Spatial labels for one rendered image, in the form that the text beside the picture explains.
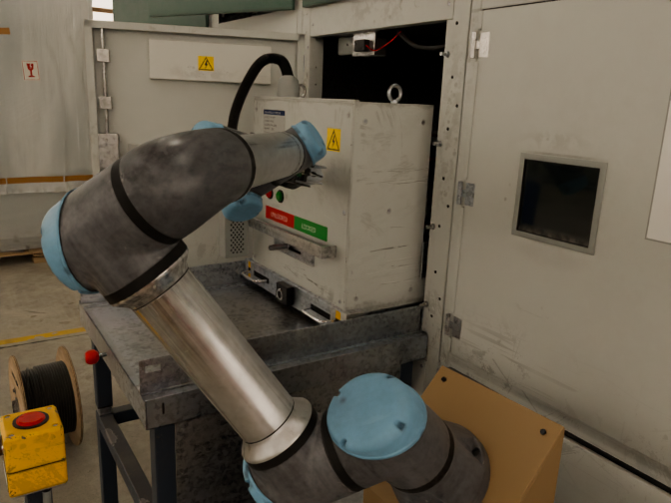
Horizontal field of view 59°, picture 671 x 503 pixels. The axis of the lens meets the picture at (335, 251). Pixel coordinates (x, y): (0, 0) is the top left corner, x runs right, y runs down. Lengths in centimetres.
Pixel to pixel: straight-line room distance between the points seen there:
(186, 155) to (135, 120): 123
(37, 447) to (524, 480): 71
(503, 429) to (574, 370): 27
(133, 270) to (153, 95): 122
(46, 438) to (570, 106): 100
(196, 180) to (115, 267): 14
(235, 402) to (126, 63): 131
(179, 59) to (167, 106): 14
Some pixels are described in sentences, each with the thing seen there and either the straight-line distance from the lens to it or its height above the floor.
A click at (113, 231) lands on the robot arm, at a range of 70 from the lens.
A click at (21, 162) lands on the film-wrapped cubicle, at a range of 536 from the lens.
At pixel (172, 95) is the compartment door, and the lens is 189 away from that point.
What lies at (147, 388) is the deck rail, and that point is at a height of 86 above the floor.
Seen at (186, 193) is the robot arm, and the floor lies 129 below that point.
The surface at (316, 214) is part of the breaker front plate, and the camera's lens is 143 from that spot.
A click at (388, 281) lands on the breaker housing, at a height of 98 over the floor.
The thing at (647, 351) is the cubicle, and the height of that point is 102.
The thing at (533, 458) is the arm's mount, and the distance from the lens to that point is 93.
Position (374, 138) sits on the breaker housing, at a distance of 132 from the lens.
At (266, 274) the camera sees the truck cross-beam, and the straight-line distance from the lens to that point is 167.
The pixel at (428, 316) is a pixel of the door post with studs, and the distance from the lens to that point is 146.
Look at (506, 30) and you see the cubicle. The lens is 125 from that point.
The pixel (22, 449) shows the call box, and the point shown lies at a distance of 102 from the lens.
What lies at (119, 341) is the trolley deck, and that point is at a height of 85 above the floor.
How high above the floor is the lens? 139
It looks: 14 degrees down
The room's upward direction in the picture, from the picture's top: 2 degrees clockwise
